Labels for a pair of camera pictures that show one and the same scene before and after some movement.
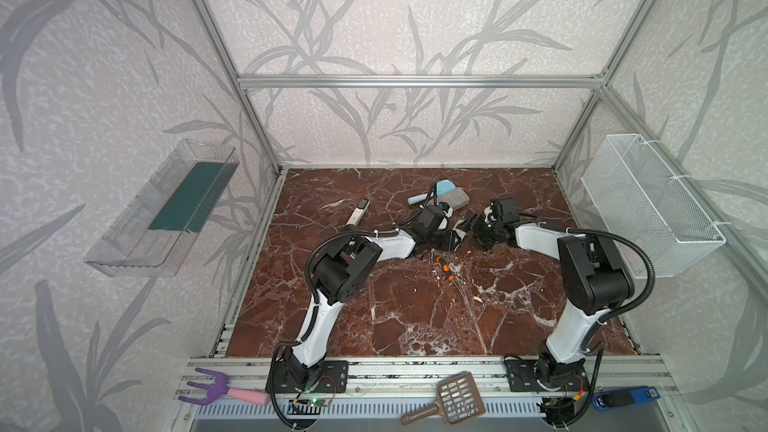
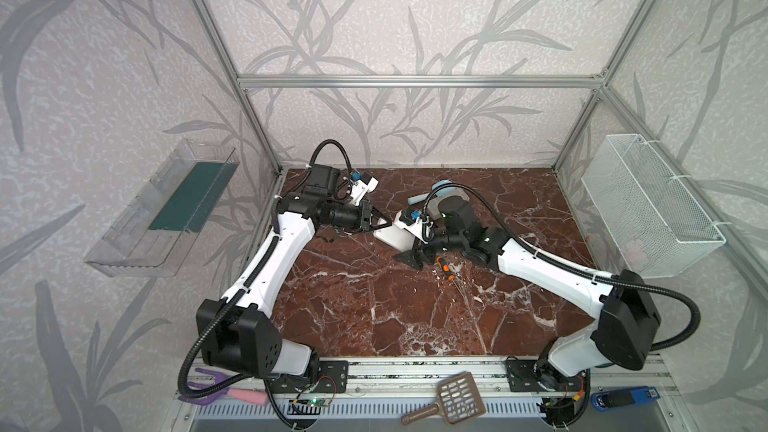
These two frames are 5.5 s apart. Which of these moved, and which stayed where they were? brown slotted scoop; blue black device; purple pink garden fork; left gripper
Moved: left gripper
Stayed: purple pink garden fork; brown slotted scoop; blue black device
